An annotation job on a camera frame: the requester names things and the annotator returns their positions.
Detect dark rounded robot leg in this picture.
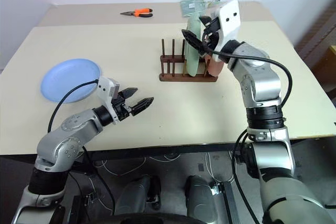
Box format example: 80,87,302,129
184,175,224,217

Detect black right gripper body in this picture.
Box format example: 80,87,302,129
201,27,224,52

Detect pink plate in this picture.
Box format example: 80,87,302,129
207,52,224,77

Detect black left shoulder cable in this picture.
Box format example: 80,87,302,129
68,145,117,217

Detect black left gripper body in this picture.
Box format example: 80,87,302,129
112,90,132,122

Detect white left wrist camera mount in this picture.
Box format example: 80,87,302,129
95,77,121,125

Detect orange handled pliers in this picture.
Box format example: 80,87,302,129
120,7,154,19

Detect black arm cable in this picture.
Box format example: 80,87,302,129
203,47,293,109
47,78,100,133

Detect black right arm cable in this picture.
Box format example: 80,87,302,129
203,47,293,109

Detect green plate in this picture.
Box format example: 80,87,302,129
184,11,211,78

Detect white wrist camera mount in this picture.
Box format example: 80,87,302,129
208,0,242,63
95,77,121,125

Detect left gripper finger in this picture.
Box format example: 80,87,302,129
119,87,139,100
129,97,155,116

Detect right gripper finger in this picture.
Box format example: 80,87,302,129
182,29,211,54
199,16,221,33

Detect dark curved robot torso edge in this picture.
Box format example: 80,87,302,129
103,211,212,224

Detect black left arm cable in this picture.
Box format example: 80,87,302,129
47,78,100,133

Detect wooden dish rack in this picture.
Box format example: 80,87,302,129
159,38,219,82

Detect black right shoulder cable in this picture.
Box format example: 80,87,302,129
231,129,265,224

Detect black shoulder cable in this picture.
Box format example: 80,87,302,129
68,145,117,217
231,129,265,224

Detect blue plate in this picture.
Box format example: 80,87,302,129
40,58,102,104

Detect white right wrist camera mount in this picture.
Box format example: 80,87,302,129
208,0,242,63

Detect white floor cable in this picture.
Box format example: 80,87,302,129
93,154,182,178
205,152,235,183

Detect clear bag of metal parts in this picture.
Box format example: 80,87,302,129
180,0,222,18

